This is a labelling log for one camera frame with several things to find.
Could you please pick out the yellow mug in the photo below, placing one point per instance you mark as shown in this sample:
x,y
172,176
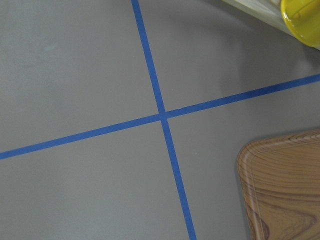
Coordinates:
x,y
302,18

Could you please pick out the wooden dish rack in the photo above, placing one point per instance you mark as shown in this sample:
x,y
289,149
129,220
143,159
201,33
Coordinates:
x,y
268,11

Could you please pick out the brown wooden tray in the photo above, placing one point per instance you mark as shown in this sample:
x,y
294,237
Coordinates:
x,y
280,183

